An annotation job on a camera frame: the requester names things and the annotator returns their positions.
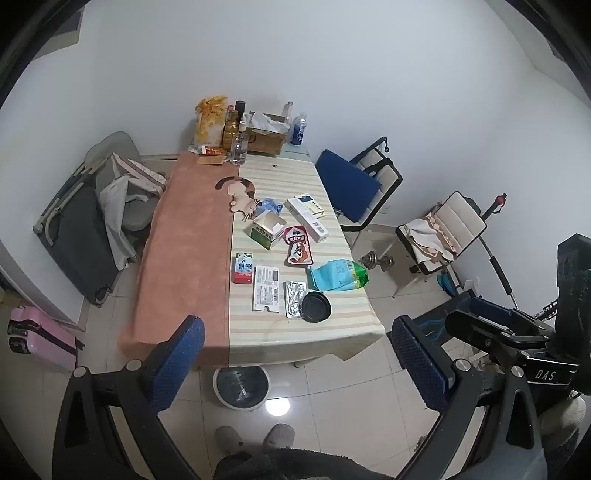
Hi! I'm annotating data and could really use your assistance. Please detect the red green drink carton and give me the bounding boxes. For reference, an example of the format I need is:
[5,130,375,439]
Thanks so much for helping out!
[231,251,256,284]

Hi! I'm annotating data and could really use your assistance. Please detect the person's legs black pants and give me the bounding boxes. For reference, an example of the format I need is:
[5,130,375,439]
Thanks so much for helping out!
[215,447,393,480]

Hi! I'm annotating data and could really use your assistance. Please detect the pile of light clothes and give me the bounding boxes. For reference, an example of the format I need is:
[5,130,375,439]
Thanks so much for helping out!
[97,154,167,271]

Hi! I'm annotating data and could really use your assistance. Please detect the blue label water bottle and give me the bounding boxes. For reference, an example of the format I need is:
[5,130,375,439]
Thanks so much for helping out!
[288,112,308,147]

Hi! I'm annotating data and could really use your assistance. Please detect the person's left grey slipper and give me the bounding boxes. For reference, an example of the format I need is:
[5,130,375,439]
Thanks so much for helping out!
[215,426,243,455]

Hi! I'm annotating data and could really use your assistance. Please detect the exercise bar red knob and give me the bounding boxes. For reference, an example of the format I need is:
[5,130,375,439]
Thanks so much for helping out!
[479,193,517,308]

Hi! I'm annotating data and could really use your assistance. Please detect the teal green snack bag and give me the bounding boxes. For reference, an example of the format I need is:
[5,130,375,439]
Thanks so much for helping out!
[305,259,370,292]

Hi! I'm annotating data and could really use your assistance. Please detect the person's right grey slipper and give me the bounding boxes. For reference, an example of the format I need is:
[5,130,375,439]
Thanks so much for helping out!
[262,423,295,450]

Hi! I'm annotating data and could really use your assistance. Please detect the grey folding bed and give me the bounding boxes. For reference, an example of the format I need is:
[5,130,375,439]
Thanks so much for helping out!
[32,131,167,308]

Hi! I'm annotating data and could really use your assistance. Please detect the green white open box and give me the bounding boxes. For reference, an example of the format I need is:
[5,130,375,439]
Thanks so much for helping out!
[250,210,287,251]

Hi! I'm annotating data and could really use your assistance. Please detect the clear glass bottle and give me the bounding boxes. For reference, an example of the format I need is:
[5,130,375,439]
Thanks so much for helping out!
[229,121,249,165]

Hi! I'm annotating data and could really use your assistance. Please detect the red cartoon snack packet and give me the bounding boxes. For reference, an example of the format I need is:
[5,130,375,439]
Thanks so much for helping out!
[281,224,315,267]

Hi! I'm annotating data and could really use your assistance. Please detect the yellow snack bag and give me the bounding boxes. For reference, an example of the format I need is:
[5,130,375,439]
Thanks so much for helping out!
[194,95,229,148]

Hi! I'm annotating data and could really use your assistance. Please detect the pink suitcase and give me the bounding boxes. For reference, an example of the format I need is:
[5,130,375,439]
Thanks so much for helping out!
[7,307,85,372]

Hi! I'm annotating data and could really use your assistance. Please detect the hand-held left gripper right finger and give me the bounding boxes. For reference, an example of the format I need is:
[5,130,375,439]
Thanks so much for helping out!
[391,315,541,480]

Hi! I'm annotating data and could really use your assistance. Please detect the amber liquor bottle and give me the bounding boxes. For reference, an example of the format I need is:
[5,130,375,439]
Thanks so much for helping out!
[223,100,245,149]

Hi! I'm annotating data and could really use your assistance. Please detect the beige wooden table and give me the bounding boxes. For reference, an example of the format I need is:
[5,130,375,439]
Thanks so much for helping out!
[226,154,386,367]

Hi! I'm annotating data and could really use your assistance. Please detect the brown tissue box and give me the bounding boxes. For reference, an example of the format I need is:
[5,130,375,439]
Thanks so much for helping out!
[245,112,291,155]

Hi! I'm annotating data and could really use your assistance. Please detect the silver pill blister pack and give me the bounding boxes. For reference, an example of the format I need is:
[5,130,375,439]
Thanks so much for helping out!
[284,281,309,319]

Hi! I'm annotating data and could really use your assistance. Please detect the metal dumbbell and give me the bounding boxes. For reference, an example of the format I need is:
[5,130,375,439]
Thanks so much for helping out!
[360,253,394,271]

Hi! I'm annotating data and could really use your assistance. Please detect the person's grey slipper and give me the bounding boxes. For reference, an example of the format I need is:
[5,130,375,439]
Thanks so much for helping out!
[262,423,295,450]
[215,426,243,455]

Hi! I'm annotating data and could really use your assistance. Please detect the white padded chair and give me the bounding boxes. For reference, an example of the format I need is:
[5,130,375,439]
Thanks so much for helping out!
[396,191,488,298]

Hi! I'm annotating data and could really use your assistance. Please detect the black round plastic lid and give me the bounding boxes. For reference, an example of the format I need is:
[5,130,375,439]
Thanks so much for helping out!
[300,291,332,322]

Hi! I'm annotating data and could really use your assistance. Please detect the orange tablecloth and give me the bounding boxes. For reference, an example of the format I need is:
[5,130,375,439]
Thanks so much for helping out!
[117,151,241,365]

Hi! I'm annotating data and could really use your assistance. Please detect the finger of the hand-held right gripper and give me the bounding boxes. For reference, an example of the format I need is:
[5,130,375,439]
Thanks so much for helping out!
[444,310,525,365]
[468,296,557,344]

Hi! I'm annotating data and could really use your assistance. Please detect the chair with blue cushion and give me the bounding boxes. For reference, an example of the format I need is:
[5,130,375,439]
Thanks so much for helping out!
[315,137,402,234]

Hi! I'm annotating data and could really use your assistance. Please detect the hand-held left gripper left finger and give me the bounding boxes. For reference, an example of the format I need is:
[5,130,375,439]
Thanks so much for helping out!
[53,315,206,480]

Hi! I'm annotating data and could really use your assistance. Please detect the white printed box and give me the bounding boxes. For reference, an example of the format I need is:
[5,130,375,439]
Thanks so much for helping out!
[252,265,281,315]

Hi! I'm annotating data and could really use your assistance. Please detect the cat shaped mat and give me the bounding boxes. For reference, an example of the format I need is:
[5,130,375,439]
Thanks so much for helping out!
[215,176,259,220]

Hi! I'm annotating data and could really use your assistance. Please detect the white trash bin black liner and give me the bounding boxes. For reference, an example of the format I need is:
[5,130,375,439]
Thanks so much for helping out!
[212,366,271,411]

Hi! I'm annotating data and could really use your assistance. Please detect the long white carton box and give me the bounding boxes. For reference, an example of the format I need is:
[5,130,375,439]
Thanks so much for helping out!
[284,195,329,243]

